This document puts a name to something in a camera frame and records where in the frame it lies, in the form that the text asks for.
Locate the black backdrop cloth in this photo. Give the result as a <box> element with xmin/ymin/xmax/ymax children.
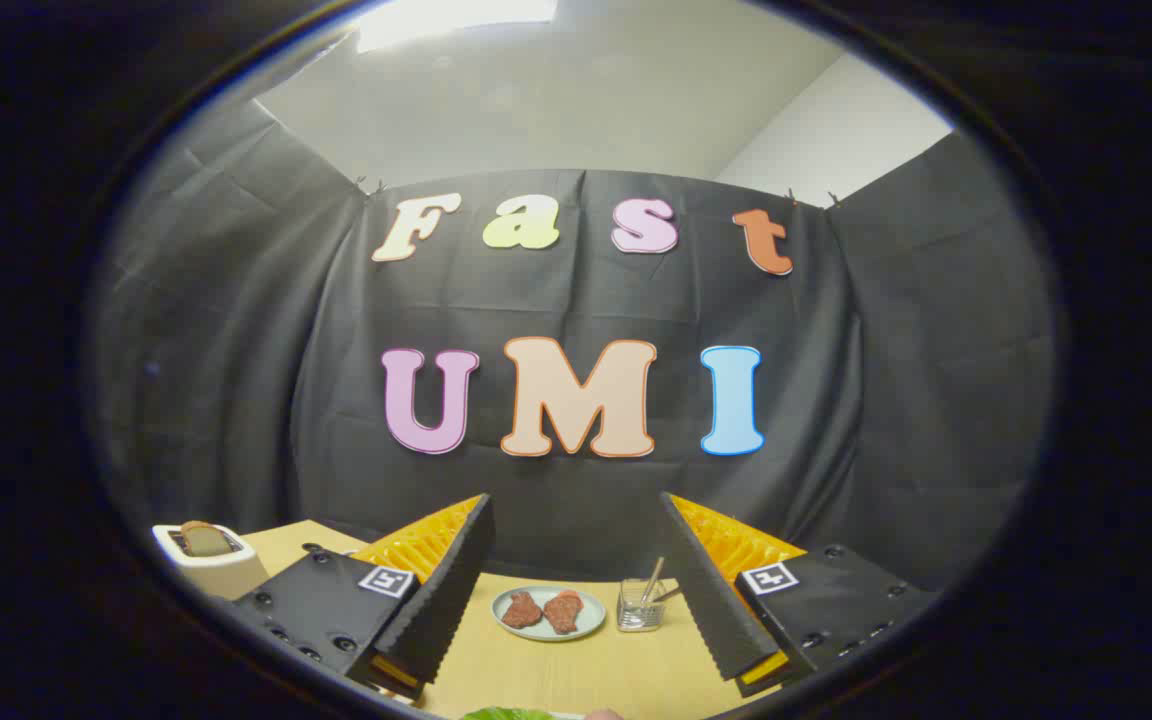
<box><xmin>86</xmin><ymin>95</ymin><xmax>1057</xmax><ymax>591</ymax></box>

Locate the plain bread slice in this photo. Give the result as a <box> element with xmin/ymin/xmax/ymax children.
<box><xmin>180</xmin><ymin>520</ymin><xmax>232</xmax><ymax>557</ymax></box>

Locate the white toaster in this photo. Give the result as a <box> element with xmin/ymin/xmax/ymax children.
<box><xmin>152</xmin><ymin>522</ymin><xmax>270</xmax><ymax>601</ymax></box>

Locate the clear glass cup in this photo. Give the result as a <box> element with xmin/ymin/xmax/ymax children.
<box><xmin>617</xmin><ymin>577</ymin><xmax>667</xmax><ymax>633</ymax></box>

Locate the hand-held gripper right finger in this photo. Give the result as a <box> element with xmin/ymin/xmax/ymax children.
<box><xmin>659</xmin><ymin>491</ymin><xmax>937</xmax><ymax>698</ymax></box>

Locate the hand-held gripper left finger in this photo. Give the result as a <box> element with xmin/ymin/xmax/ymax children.
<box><xmin>233</xmin><ymin>492</ymin><xmax>497</xmax><ymax>701</ymax></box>

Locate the light blue oval plate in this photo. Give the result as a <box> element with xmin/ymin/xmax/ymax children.
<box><xmin>491</xmin><ymin>585</ymin><xmax>607</xmax><ymax>642</ymax></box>

